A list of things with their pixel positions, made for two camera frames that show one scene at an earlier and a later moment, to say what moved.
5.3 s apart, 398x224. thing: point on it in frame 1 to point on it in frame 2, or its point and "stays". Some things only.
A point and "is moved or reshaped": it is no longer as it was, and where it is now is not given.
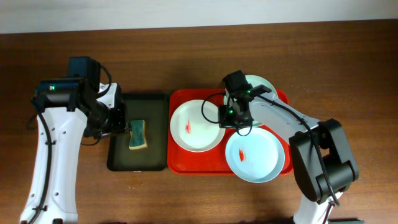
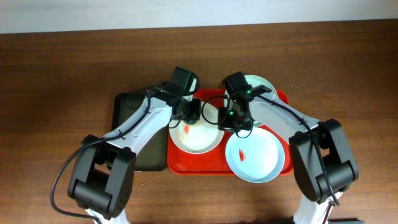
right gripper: [224, 116] stays
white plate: [191, 131] stays
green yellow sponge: [137, 139] is moved or reshaped
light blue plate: [257, 158] stays
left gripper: [121, 120] to [191, 115]
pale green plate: [254, 81] stays
